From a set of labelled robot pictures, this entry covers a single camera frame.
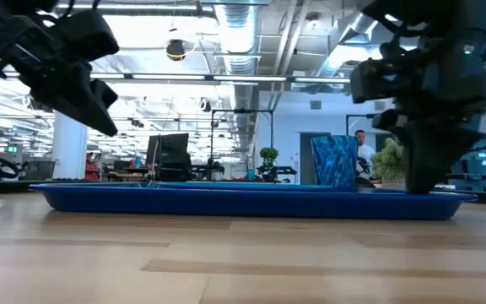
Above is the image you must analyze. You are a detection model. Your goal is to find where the blue patterned cup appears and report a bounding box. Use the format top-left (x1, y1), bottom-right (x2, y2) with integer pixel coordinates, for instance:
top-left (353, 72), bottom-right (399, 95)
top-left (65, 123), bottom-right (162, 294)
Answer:
top-left (310, 134), bottom-right (359, 190)

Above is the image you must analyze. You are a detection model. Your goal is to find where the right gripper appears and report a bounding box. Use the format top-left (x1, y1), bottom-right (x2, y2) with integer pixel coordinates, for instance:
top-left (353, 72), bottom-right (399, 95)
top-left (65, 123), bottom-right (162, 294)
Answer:
top-left (371, 62), bottom-right (486, 194)

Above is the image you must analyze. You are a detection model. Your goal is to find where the horizontal light bar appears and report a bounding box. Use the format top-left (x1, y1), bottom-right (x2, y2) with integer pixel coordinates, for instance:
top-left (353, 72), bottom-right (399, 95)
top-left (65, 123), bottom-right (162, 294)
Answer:
top-left (0, 71), bottom-right (352, 85)

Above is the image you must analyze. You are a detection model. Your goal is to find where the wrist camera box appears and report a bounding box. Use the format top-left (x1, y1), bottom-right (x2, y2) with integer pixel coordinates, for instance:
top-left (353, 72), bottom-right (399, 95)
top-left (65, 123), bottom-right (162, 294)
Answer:
top-left (51, 8), bottom-right (121, 63)
top-left (349, 58), bottom-right (400, 105)

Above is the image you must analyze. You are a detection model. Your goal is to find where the small green potted plant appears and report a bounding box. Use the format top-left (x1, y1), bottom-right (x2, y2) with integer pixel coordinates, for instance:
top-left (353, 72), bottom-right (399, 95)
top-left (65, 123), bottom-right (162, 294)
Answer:
top-left (258, 146), bottom-right (280, 183)

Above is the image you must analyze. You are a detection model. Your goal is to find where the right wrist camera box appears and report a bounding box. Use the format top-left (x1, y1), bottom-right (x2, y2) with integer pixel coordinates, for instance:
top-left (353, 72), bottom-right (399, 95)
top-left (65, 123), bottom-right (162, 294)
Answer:
top-left (349, 58), bottom-right (400, 105)

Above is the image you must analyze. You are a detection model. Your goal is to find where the black ceiling cord reel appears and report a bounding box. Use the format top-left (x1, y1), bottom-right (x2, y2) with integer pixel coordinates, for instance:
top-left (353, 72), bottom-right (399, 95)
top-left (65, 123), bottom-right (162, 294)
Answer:
top-left (165, 38), bottom-right (186, 62)

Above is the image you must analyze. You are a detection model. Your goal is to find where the teal workstation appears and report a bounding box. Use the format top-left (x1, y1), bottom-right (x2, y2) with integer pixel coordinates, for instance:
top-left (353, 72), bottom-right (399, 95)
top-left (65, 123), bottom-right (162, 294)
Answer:
top-left (449, 141), bottom-right (486, 193)

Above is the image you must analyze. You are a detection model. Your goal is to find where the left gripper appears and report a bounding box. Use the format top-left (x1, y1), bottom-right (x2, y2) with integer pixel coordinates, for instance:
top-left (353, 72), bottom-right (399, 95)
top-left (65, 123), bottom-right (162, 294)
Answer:
top-left (0, 16), bottom-right (120, 137)

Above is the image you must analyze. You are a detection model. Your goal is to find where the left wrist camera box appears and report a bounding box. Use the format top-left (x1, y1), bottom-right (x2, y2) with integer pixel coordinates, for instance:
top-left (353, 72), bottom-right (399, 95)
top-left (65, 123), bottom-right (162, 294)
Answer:
top-left (51, 8), bottom-right (121, 63)

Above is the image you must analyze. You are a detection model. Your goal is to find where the blue plastic tray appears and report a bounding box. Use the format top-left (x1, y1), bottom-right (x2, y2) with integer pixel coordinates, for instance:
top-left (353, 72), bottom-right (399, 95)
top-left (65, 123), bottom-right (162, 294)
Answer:
top-left (28, 181), bottom-right (478, 221)

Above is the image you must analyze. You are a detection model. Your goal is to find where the silver ventilation duct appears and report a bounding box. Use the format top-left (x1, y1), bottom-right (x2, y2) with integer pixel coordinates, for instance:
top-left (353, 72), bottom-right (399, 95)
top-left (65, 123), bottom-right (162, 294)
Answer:
top-left (213, 3), bottom-right (262, 140)

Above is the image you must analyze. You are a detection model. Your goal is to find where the person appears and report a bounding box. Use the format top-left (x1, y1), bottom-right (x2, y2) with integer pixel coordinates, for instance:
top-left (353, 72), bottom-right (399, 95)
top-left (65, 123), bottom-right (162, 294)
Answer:
top-left (354, 129), bottom-right (377, 181)

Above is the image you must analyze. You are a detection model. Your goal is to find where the black computer monitor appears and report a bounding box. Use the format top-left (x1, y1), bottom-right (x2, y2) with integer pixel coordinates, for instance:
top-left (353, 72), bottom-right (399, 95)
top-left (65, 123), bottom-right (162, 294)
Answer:
top-left (145, 132), bottom-right (192, 182)

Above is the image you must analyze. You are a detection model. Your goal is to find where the white round column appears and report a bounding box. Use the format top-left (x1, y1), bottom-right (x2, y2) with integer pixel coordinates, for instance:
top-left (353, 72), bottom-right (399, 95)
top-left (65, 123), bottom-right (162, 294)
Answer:
top-left (51, 110), bottom-right (89, 181)

